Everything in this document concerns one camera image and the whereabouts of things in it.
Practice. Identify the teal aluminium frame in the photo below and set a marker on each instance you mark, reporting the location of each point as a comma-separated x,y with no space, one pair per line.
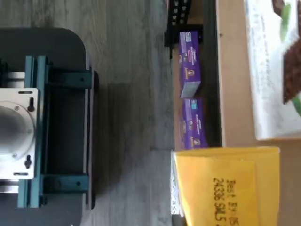
35,70

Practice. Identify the purple snack box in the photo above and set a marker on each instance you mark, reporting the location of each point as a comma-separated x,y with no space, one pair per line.
195,124
190,61

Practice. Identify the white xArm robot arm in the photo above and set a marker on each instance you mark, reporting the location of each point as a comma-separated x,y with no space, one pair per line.
11,131

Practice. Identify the dark grey cart platform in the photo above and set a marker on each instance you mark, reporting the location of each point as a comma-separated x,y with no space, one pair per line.
65,42

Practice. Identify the silver robot mounting plate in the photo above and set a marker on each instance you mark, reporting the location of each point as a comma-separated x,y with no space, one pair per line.
23,94

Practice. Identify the white chocolate thins box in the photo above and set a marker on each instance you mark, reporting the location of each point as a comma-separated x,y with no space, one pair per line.
263,94

